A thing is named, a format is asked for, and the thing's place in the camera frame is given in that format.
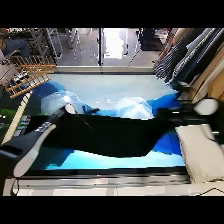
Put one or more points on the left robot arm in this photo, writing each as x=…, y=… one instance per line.
x=30, y=143

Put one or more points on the white garment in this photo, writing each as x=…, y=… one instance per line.
x=203, y=156

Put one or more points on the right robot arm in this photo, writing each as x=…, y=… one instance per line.
x=206, y=107

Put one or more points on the black garment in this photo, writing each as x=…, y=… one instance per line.
x=113, y=136

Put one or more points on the brown clothes hanger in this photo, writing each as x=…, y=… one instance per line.
x=36, y=67
x=28, y=86

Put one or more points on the row of hanging clothes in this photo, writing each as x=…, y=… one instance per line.
x=186, y=56

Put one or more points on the silver frame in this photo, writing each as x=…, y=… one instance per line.
x=106, y=184

